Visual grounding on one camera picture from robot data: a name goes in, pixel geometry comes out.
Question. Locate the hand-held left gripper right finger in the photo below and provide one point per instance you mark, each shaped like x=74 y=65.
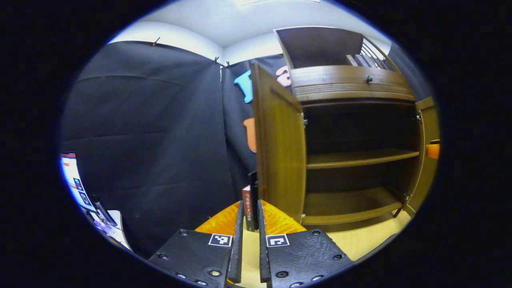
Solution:
x=263 y=256

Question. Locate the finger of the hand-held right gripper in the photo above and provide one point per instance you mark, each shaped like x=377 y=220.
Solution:
x=432 y=150

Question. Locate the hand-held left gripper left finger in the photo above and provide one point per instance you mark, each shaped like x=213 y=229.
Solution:
x=236 y=256

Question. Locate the wooden shoe cabinet door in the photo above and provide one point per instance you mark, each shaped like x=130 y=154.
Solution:
x=428 y=180
x=280 y=152

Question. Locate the wooden double-door shoe cabinet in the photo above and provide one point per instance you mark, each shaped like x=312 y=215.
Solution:
x=320 y=44

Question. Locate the metal door hinge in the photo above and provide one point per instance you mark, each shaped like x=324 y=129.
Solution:
x=304 y=120
x=406 y=198
x=418 y=118

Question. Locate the red and white book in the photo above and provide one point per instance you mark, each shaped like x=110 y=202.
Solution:
x=246 y=202

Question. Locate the wooden inner shelf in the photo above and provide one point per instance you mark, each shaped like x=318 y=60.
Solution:
x=360 y=158

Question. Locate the white book with black lettering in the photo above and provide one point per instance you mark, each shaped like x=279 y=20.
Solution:
x=371 y=61

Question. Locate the wooden ribbed drawer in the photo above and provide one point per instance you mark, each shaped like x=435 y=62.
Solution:
x=340 y=80

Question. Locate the white flat object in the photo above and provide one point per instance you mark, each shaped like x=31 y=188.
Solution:
x=114 y=232

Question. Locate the white printed sign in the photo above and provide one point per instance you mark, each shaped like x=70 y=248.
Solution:
x=76 y=180

